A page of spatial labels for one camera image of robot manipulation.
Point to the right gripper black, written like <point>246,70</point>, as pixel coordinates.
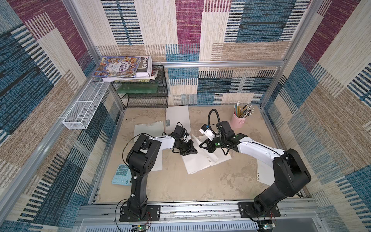
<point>211,144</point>

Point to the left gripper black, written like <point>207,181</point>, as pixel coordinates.
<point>190,150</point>

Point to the grey-green notebook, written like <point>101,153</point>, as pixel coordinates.
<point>203,159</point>

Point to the white spiral notebook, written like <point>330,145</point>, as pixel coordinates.
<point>177,115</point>

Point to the torn white notebook page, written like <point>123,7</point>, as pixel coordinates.
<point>265,173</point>

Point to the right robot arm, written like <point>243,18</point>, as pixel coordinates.
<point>290,173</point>

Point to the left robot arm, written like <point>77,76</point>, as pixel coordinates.
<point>141,160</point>

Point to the pink pencil cup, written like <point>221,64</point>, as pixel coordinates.
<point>236,122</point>

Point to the pale green notebook far left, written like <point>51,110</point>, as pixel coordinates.
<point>155,129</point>

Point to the bundle of pencils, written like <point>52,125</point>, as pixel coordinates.
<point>243,110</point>

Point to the light blue calculator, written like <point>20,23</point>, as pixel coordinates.
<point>122,176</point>

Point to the folio book black white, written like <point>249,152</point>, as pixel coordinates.
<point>145,67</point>

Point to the green folder on shelf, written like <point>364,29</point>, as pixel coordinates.
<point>137,88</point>

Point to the colourful picture book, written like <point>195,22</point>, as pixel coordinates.
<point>117,66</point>

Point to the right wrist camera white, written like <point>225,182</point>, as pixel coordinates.
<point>206,130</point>

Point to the black wire shelf rack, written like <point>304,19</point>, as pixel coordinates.
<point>152,93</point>

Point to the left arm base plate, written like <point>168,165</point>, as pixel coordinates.
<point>152,213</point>

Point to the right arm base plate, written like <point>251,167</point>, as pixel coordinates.
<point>255,210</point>

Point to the aluminium front rail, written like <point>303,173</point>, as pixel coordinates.
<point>198,210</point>

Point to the white wire mesh basket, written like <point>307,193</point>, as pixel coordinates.
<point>83,110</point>

